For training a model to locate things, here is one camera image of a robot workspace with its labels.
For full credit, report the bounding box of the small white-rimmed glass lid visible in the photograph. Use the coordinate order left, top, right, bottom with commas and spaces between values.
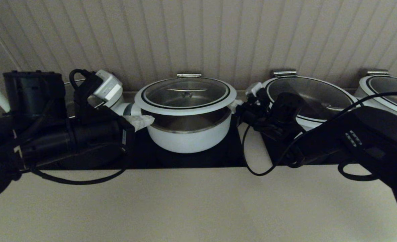
134, 77, 237, 117

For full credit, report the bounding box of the large white-rimmed glass lid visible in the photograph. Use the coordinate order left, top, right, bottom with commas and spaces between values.
262, 76, 357, 122
63, 79, 125, 118

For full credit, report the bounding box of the small white pot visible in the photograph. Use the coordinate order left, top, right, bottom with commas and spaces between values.
113, 99, 245, 154

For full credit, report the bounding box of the white pot far right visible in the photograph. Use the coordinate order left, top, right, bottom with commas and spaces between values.
358, 76, 397, 113

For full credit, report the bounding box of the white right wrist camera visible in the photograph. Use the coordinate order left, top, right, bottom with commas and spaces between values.
245, 82, 265, 99

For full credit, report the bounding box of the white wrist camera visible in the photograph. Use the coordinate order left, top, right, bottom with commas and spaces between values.
245, 82, 265, 99
92, 69, 123, 103

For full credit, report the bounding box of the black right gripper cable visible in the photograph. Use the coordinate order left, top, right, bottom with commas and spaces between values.
241, 124, 287, 177

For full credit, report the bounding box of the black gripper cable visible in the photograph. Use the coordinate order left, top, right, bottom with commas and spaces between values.
241, 124, 287, 177
30, 167, 127, 186

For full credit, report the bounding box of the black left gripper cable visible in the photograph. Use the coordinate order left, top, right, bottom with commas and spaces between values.
30, 167, 127, 186

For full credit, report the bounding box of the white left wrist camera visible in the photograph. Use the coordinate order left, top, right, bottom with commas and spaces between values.
92, 69, 123, 103

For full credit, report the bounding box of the black left camera cable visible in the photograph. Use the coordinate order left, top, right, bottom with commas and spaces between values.
69, 69, 95, 92

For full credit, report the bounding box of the black camera cable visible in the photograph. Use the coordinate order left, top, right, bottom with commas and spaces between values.
299, 91, 397, 135
69, 69, 95, 92

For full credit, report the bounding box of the black right arm cable loop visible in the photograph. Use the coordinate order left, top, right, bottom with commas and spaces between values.
338, 161, 381, 182

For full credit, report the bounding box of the black right camera cable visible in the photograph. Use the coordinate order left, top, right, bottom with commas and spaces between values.
299, 91, 397, 135

